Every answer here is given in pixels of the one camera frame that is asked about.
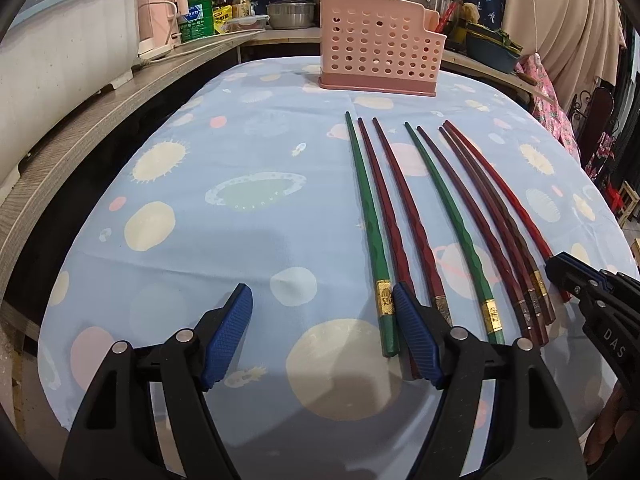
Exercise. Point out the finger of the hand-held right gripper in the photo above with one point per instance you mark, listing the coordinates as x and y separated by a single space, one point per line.
567 277
607 275

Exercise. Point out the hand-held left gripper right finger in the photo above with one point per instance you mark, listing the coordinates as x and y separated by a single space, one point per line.
417 335

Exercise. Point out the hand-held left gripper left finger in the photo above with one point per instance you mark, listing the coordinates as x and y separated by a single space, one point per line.
227 335

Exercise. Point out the brown chopstick with gold band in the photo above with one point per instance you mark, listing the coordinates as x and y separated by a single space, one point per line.
537 284

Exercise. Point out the dark red chopstick silver band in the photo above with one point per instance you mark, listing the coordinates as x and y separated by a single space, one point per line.
440 305

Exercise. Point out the maroon chopstick with silver band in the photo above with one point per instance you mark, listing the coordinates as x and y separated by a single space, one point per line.
523 311

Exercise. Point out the bright red chopstick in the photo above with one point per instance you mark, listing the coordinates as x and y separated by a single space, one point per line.
530 231
452 10

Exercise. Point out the green chopstick with gold band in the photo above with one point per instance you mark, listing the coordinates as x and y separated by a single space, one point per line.
491 315
367 220

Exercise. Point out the pink perforated utensil basket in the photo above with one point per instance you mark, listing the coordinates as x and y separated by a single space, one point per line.
380 45

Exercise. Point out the person's right hand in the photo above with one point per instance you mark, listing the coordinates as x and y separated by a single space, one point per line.
622 425

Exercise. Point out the red stool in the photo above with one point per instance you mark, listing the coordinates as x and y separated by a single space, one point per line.
624 202

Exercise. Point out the blue planet print tablecloth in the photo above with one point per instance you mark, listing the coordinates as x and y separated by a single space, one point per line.
225 260

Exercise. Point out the black metal chair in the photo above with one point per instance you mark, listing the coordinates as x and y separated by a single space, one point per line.
597 115

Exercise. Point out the pink floral cloth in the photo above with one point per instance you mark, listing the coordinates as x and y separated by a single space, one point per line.
550 105

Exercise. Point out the blue enamel pan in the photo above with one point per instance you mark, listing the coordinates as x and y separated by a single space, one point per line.
492 52

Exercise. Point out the beige curtain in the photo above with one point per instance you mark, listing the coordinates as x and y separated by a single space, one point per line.
560 25

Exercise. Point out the yellow sponge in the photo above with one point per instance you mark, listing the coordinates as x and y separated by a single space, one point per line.
470 12

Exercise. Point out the light wooden counter board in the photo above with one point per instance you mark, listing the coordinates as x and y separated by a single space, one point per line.
280 36

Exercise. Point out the clear lidded food container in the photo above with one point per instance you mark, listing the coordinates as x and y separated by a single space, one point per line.
247 22

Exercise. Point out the white plastic tub blue rim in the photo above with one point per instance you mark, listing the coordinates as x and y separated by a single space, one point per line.
60 70

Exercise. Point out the yellow packet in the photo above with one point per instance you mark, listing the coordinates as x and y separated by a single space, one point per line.
223 19

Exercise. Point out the green tin can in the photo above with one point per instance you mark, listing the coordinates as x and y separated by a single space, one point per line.
196 19

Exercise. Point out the pink electric kettle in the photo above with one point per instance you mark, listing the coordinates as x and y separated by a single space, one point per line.
160 15

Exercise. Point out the small steel pot with lid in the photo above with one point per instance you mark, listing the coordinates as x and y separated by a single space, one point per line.
291 12

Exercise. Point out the amber pump bottle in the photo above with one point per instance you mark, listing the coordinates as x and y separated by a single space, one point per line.
241 4

